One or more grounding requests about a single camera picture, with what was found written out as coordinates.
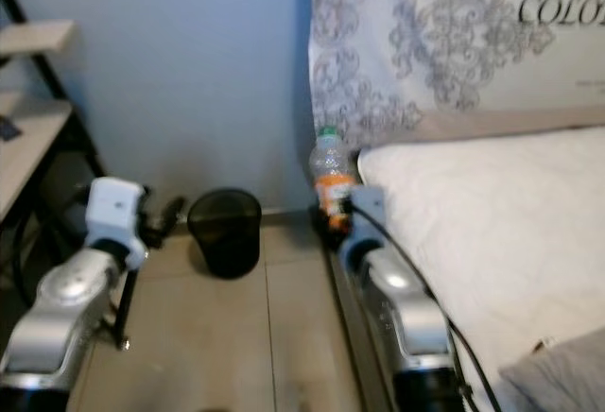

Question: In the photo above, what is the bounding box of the black mesh waste bin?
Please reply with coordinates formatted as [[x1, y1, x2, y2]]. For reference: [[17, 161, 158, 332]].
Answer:
[[187, 188, 262, 279]]

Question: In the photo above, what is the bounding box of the wooden desk black frame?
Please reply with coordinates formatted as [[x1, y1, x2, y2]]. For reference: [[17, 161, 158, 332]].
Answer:
[[0, 0, 135, 352]]

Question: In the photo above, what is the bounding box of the clear bottle orange label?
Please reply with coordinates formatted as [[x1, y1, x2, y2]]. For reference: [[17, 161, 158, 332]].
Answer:
[[308, 126, 356, 232]]

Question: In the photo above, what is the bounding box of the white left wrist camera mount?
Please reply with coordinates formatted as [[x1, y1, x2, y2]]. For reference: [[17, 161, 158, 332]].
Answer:
[[85, 178, 147, 269]]

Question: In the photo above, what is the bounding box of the small dark card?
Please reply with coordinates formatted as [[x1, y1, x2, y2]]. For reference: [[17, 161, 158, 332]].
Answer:
[[0, 117, 22, 141]]

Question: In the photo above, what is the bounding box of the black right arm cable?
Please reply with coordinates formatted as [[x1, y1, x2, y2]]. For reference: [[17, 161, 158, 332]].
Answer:
[[357, 204, 504, 412]]

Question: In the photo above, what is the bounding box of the white quilted mattress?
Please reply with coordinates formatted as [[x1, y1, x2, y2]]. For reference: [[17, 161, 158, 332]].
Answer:
[[357, 127, 605, 412]]

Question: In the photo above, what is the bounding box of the grey patterned bed base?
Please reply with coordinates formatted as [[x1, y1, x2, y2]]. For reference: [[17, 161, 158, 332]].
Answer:
[[317, 204, 398, 412]]

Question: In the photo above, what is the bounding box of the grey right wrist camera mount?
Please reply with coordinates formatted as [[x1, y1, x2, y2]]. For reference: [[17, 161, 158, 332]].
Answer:
[[345, 185, 389, 258]]

